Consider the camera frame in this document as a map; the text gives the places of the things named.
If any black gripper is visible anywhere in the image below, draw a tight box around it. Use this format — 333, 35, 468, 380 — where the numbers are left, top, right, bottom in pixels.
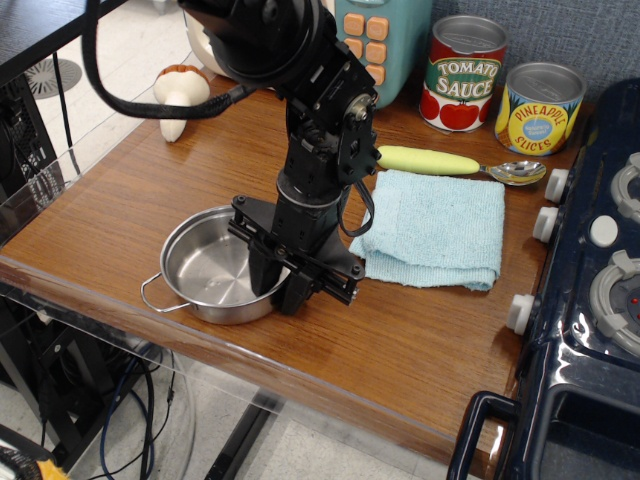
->
229, 179, 365, 315

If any stainless steel pan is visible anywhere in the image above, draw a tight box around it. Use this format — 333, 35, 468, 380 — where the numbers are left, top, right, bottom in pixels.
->
140, 205, 290, 325

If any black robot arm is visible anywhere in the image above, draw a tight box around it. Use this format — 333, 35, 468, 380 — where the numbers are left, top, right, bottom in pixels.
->
183, 1, 380, 315

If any light blue folded cloth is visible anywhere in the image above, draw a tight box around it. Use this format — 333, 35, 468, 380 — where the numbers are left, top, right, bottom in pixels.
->
349, 170, 505, 291

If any plush mushroom toy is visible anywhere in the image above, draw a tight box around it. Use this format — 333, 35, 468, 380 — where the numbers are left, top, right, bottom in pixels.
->
152, 64, 211, 144

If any teal toy microwave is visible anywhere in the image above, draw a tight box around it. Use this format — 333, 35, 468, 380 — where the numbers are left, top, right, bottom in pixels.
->
180, 1, 431, 118

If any tomato sauce can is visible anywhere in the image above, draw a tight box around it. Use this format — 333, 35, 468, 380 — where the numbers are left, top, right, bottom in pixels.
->
419, 15, 508, 132

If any round floor drain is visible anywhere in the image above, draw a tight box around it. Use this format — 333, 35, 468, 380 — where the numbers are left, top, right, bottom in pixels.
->
25, 58, 82, 100

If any pineapple slices can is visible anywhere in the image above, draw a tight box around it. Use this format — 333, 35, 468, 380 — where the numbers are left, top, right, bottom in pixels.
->
494, 62, 587, 157

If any dark blue toy stove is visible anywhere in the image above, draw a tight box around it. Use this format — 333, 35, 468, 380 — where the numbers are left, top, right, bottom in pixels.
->
447, 79, 639, 479

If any black braided cable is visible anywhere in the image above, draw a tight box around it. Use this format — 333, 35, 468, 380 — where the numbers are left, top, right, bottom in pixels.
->
81, 0, 256, 121

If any floor cables bundle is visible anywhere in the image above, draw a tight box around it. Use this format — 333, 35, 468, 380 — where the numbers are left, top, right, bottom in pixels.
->
39, 344, 196, 480

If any black table frame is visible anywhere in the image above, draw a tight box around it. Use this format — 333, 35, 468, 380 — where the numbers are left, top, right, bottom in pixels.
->
1, 75, 153, 470

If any spoon with green handle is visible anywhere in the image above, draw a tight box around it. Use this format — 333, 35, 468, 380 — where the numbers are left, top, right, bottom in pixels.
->
378, 146, 547, 186

